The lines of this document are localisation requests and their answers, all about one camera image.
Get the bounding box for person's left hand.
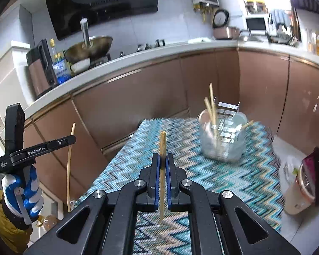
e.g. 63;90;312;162
1;164;45;225

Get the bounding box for black copper kettle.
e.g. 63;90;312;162
26;38;58;99

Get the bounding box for brass water heater valves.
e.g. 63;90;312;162
193;4;216;23

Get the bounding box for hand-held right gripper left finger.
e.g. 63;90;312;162
24;153;160;255

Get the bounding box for copper lower cabinets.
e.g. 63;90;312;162
21;45;319;200

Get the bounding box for black glass range hood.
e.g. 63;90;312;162
43;0;160;41

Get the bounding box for steel wok with handle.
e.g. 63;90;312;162
64;18;114;65

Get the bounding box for stacked steel pots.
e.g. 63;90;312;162
245;0;269;15

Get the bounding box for black gas stove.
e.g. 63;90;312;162
90;39;168;68

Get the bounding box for blue salt bag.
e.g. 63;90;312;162
53;58;72;85

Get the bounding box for white plastic bag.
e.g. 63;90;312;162
280;154;304;187

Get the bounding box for person's left forearm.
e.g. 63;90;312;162
0;190;34;254

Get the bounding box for blue towel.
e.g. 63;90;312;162
268;9;293;31

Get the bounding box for copper rice cooker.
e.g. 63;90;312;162
212;9;241;40

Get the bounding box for kitchen window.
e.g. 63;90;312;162
239;0;301;41

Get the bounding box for white bowl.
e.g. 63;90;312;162
70;58;91;72

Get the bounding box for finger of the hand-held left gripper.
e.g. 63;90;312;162
46;134;77;150

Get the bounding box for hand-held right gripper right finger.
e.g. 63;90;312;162
166;153;301;255

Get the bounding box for steel pot lid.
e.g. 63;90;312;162
239;29;265;42

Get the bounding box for clear plastic bottle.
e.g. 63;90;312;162
307;29;317;54

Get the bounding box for plastic drink cup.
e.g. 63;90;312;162
283;163;318;216

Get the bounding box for clear utensil holder wire rack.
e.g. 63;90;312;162
198;101;248;163

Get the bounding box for black frying pan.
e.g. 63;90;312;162
267;33;300;46

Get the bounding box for white microwave oven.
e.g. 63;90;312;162
245;16;269;32

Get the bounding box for teal chevron table mat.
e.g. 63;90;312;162
74;118;285;255

